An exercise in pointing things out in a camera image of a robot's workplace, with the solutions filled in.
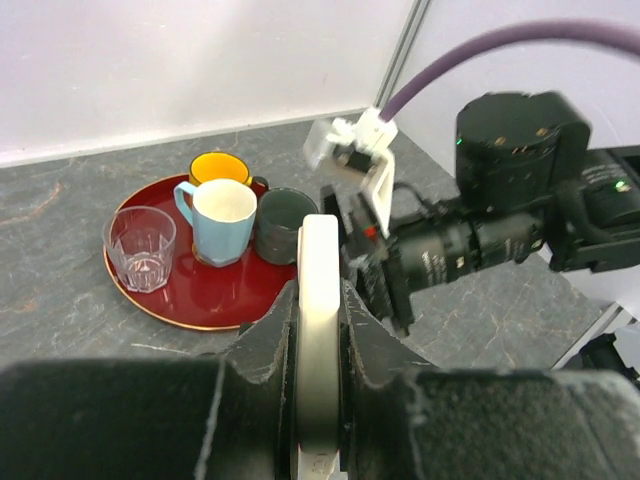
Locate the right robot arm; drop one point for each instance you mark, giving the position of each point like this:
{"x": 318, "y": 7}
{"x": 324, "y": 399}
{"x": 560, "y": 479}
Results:
{"x": 527, "y": 179}

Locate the red round tray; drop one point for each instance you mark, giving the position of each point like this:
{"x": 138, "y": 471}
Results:
{"x": 198, "y": 296}

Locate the dark green glass mug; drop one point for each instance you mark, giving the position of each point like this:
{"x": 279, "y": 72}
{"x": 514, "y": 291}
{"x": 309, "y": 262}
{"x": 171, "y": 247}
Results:
{"x": 280, "y": 214}

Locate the yellow mug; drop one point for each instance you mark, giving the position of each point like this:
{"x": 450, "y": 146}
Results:
{"x": 220, "y": 165}

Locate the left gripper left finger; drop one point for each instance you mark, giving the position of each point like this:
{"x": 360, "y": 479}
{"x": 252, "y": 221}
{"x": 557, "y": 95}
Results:
{"x": 223, "y": 416}

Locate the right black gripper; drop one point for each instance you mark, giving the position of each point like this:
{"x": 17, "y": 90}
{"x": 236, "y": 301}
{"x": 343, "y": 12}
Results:
{"x": 367, "y": 260}

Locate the light blue mug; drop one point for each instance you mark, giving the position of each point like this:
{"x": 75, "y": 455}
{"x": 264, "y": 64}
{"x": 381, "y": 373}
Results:
{"x": 221, "y": 213}

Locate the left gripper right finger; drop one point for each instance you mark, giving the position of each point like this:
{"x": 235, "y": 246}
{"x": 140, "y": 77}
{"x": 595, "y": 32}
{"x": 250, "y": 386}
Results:
{"x": 404, "y": 418}

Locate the clear plastic cup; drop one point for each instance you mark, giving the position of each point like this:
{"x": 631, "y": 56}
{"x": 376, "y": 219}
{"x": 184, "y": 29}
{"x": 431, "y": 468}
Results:
{"x": 140, "y": 243}

